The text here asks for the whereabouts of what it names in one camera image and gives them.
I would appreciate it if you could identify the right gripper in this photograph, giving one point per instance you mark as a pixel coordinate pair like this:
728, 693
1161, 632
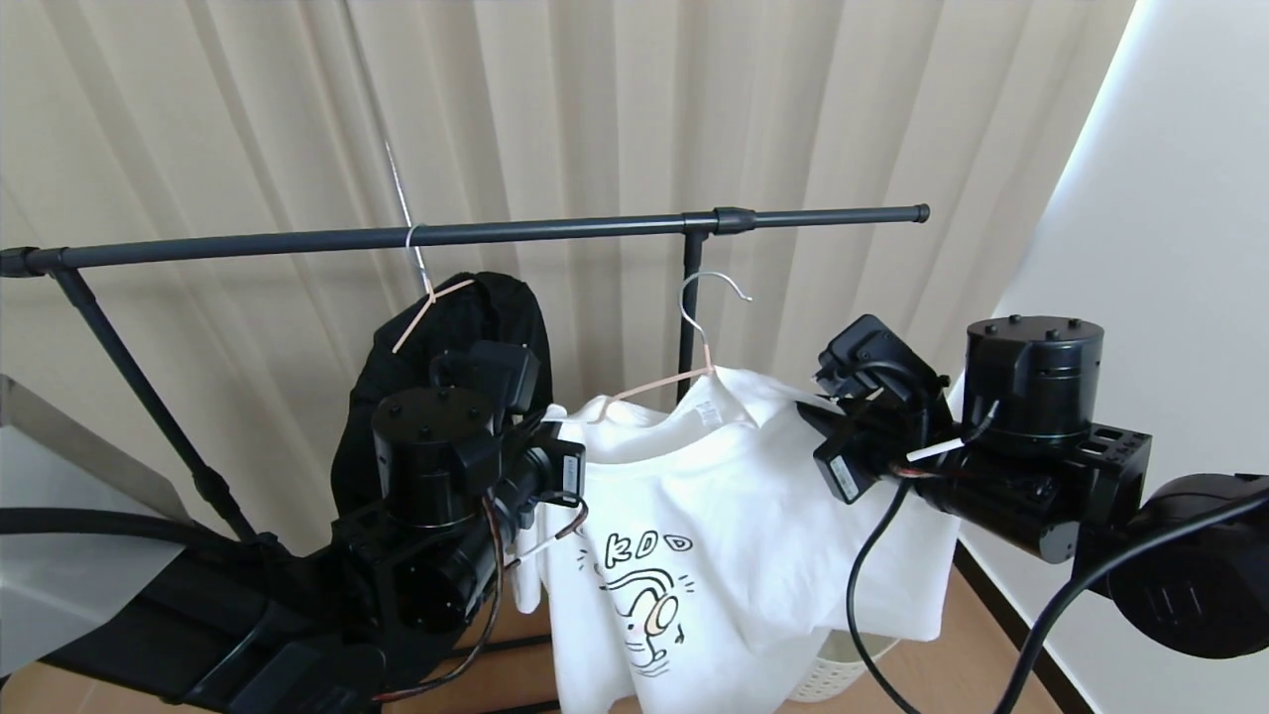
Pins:
991, 496

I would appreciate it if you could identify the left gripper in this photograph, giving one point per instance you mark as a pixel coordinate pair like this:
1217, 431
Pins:
540, 481

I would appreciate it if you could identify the pink clothes hanger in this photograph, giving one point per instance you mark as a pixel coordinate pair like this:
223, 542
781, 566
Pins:
451, 289
654, 387

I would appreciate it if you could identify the black shorts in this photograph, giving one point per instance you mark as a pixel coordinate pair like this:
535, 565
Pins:
496, 307

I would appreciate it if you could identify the white garment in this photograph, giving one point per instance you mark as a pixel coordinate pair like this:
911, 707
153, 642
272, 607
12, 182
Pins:
744, 516

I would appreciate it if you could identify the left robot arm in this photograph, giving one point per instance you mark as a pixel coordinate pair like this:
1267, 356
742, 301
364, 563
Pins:
426, 446

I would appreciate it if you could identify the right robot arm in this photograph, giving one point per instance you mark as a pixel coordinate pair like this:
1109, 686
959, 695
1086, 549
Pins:
1031, 377

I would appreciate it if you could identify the white laundry basket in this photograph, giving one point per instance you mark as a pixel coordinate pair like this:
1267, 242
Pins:
843, 669

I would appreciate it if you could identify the black clothes rack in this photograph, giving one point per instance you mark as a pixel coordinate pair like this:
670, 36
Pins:
297, 238

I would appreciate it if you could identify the beige curtain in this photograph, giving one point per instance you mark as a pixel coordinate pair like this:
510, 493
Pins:
694, 99

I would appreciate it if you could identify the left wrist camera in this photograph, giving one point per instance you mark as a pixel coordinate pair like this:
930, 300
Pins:
496, 372

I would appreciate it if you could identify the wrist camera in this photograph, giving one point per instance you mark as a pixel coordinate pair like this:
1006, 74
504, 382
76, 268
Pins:
496, 372
872, 357

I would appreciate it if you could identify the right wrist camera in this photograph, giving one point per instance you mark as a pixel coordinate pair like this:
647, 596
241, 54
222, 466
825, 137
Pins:
872, 357

